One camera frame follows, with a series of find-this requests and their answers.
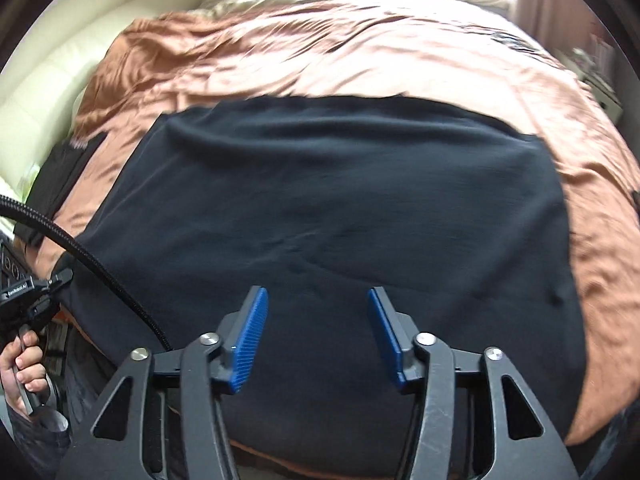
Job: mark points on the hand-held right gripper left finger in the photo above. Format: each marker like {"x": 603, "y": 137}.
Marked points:
{"x": 247, "y": 340}

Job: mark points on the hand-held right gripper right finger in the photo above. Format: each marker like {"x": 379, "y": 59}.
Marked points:
{"x": 387, "y": 340}

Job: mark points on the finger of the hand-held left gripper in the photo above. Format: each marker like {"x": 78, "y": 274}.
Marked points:
{"x": 62, "y": 278}
{"x": 42, "y": 312}

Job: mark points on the black bear print t-shirt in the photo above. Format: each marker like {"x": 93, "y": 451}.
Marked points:
{"x": 65, "y": 185}

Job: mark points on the black paw print t-shirt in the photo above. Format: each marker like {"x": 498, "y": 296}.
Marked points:
{"x": 325, "y": 200}

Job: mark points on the person's left hand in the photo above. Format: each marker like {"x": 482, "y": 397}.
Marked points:
{"x": 27, "y": 370}

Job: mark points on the cream padded headboard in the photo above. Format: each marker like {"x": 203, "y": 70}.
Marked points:
{"x": 65, "y": 60}

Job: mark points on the orange blanket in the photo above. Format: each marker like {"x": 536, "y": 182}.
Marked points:
{"x": 350, "y": 55}

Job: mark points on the white nightstand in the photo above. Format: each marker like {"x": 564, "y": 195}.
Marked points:
{"x": 607, "y": 97}

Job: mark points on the pink curtain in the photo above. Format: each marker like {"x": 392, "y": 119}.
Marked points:
{"x": 550, "y": 0}

